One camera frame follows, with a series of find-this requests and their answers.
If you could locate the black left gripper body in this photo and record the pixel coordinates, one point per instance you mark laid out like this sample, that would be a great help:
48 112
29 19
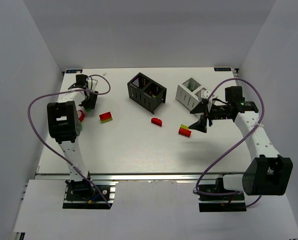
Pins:
91 100

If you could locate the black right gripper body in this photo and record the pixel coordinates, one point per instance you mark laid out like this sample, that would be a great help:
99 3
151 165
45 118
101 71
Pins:
209 115

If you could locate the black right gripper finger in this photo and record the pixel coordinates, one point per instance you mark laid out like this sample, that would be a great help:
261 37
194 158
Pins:
200 125
201 108

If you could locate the red lego with lime top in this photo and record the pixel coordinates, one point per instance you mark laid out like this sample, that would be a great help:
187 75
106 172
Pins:
184 131

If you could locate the red rounded lego brick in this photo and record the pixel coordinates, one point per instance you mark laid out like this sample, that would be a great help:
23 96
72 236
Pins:
156 121

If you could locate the green lime small lego stack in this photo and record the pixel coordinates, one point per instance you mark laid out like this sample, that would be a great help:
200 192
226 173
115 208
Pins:
80 126

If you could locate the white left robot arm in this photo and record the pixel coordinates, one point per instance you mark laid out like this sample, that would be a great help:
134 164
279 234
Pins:
64 123

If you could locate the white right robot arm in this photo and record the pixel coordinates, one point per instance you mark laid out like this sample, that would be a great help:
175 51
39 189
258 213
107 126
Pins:
268 173

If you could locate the red flower lego piece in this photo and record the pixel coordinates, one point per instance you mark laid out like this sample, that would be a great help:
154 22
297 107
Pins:
81 115

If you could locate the white two-slot container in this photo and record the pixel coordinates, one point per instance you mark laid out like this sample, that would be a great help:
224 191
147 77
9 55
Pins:
187 93

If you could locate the red and lime lego stack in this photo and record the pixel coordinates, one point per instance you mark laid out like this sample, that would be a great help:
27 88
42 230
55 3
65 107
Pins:
105 117

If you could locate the blue label sticker right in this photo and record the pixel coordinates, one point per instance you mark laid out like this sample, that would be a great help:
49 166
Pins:
222 69

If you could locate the blue label sticker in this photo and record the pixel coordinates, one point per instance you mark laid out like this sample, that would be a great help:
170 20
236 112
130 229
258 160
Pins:
222 69
73 71

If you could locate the blue label sticker left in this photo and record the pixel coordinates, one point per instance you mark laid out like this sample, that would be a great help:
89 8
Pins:
73 71

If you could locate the black two-slot container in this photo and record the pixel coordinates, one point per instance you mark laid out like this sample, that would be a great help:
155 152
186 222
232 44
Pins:
146 92

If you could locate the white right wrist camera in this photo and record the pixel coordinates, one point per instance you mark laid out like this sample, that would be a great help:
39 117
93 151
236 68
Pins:
205 97

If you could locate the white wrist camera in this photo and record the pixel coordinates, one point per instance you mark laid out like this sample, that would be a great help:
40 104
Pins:
205 97
92 84

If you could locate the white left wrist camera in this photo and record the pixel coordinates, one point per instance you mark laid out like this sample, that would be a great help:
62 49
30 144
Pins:
92 84

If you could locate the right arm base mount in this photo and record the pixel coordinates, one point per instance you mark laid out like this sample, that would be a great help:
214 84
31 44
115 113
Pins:
218 203

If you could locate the aluminium table edge rail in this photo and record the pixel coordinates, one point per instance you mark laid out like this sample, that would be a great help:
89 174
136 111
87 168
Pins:
126 177

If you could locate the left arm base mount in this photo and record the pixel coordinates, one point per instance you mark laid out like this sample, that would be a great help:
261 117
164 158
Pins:
90 201

